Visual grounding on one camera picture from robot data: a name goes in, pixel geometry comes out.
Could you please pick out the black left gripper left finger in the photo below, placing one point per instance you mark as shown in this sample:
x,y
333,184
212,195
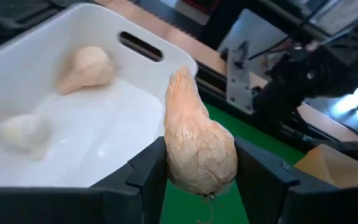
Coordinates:
x,y
73,205

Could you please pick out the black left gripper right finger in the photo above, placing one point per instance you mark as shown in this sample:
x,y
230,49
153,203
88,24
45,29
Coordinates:
x,y
291,205

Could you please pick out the white garlic bulb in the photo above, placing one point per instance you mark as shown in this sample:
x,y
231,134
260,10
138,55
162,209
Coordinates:
x,y
197,140
23,133
87,68

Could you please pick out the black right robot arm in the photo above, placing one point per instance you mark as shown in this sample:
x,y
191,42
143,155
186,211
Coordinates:
x,y
322,71

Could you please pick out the tan translucent plastic bin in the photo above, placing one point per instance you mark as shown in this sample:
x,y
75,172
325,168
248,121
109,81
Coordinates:
x,y
337,169

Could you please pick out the silver metal mounting plate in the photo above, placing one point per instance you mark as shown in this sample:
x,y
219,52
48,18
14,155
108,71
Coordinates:
x,y
239,84

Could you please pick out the black table frame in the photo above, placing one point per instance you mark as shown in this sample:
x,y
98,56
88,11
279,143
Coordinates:
x,y
211,84

